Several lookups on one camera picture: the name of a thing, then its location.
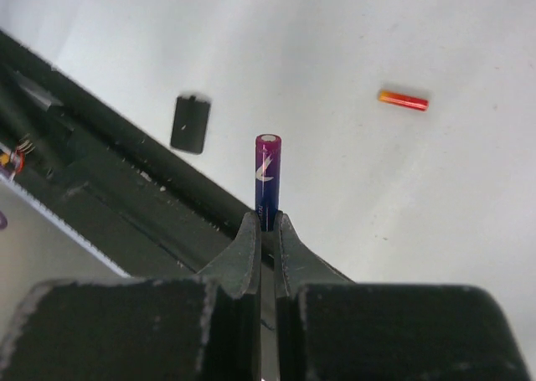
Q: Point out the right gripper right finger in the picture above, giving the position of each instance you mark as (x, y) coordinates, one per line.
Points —
(332, 328)

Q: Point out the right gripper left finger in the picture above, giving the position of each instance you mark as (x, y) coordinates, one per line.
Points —
(199, 327)

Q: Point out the blue purple battery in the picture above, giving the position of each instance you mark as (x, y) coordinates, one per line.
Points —
(267, 179)

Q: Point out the black battery cover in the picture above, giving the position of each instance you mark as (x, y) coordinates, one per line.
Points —
(190, 122)

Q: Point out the orange red battery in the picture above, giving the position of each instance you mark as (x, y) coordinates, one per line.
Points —
(401, 100)

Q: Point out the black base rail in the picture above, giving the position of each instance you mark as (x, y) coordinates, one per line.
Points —
(147, 210)

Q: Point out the white slotted cable duct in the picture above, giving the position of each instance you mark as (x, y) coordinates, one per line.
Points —
(34, 241)

